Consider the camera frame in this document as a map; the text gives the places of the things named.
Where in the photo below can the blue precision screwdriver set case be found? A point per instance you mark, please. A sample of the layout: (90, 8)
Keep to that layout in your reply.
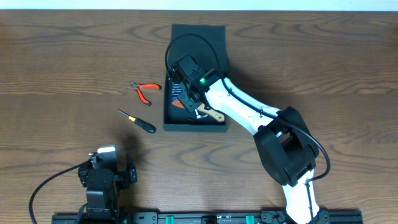
(176, 90)

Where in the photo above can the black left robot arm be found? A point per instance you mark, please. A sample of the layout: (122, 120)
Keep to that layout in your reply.
(104, 182)

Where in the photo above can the orange scraper wooden handle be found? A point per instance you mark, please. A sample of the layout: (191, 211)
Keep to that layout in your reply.
(219, 117)

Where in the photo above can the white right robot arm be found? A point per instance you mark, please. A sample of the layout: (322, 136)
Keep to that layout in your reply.
(283, 141)

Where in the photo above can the black handled claw hammer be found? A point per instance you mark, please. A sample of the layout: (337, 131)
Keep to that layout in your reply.
(198, 115)

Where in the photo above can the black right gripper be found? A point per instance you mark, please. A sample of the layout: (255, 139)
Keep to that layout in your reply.
(188, 105)

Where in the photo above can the black open box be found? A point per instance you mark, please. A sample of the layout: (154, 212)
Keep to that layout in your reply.
(207, 46)

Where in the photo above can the black mounting rail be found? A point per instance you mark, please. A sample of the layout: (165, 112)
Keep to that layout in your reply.
(263, 217)

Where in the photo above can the black yellow screwdriver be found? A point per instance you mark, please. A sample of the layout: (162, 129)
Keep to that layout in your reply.
(141, 123)

